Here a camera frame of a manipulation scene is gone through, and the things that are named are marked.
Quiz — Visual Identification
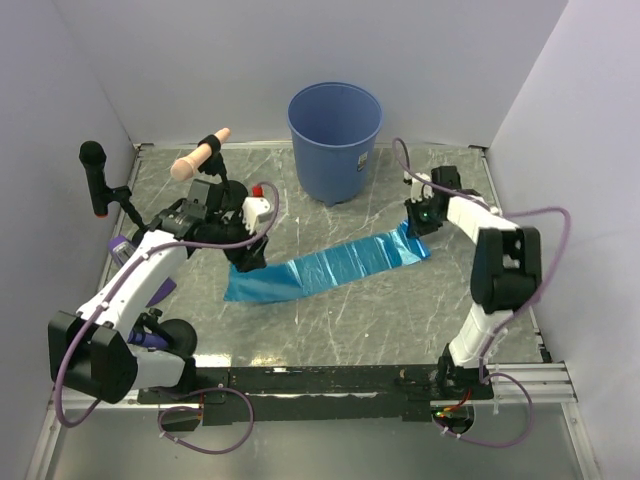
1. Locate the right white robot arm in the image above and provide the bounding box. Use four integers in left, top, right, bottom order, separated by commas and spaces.
404, 166, 542, 399

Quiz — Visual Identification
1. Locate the blue plastic trash bin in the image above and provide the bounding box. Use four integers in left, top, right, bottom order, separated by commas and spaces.
287, 82, 383, 206

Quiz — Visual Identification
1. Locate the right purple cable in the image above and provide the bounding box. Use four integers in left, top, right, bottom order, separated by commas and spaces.
391, 137, 572, 447

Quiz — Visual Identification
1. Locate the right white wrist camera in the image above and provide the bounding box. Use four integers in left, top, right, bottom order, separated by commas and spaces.
403, 172, 432, 203

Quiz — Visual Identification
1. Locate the black microphone on stand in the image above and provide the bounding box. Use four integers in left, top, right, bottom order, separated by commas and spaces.
79, 141, 147, 233

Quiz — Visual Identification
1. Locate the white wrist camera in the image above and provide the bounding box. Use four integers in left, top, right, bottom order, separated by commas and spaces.
242, 184, 275, 234
403, 172, 432, 203

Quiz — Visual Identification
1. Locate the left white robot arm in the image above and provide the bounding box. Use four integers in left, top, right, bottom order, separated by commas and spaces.
48, 180, 279, 404

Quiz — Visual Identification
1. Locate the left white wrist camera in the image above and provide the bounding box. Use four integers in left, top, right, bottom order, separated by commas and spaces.
242, 184, 275, 234

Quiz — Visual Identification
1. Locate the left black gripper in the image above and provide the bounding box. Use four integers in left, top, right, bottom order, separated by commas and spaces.
207, 204, 269, 272

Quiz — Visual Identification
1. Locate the purple clear box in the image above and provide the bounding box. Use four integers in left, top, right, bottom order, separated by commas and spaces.
108, 235, 177, 307

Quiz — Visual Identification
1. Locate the blue trash bag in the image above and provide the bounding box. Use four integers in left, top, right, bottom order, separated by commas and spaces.
224, 221, 431, 304

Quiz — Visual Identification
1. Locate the aluminium rail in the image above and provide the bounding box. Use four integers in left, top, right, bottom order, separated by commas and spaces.
54, 363, 577, 410

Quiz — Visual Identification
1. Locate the purple microphone on stand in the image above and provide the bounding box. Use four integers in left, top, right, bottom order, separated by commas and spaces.
127, 308, 197, 358

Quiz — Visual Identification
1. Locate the beige microphone on stand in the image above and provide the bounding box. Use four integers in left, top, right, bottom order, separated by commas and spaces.
170, 127, 231, 195

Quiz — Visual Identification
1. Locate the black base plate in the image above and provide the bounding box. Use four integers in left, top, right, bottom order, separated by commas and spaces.
137, 364, 494, 426

